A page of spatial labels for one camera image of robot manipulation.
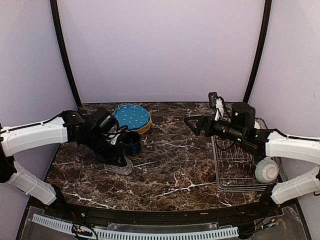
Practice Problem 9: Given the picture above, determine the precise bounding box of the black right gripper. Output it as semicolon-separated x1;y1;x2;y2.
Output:
184;113;246;144

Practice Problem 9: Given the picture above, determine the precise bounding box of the clear glass cup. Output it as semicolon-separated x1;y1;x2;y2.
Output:
103;156;133;175

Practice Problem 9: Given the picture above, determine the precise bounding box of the dark blue mug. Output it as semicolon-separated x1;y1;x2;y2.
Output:
122;131;142;156

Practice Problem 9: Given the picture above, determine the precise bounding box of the yellow polka dot plate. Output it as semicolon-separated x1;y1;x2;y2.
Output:
137;126;151;135
126;112;153;133

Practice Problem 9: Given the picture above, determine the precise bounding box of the blue polka dot plate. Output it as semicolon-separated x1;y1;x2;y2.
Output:
113;104;150;130

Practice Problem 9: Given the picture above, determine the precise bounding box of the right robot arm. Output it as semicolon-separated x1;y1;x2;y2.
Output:
184;115;320;217

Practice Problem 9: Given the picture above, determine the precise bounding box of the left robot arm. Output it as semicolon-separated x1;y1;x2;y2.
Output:
0;107;129;218

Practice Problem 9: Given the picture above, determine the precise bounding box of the clear acrylic tray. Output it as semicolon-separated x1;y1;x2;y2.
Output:
211;117;288;187

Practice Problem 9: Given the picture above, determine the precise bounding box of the cream white mug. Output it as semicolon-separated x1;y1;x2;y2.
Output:
254;121;261;129

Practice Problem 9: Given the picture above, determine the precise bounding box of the small circuit board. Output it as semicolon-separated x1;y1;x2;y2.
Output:
71;225;93;237

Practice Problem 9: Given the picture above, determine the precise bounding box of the pale green ribbed bowl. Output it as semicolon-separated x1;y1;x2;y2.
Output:
254;157;279;184

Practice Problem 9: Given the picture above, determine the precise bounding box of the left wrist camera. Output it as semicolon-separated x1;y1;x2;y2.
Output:
89;107;128;140

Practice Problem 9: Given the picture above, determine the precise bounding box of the black front rail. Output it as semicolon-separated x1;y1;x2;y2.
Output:
27;193;286;227

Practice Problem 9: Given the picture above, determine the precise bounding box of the white slotted cable duct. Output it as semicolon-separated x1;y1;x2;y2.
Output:
32;214;239;240

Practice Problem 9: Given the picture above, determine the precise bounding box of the black frame post right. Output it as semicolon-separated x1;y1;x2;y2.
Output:
242;0;272;103

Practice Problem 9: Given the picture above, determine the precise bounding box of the black frame post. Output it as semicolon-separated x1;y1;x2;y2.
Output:
242;0;272;103
49;0;82;109

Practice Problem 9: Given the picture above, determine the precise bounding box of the black frame post left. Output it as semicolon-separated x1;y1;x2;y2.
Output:
49;0;82;109

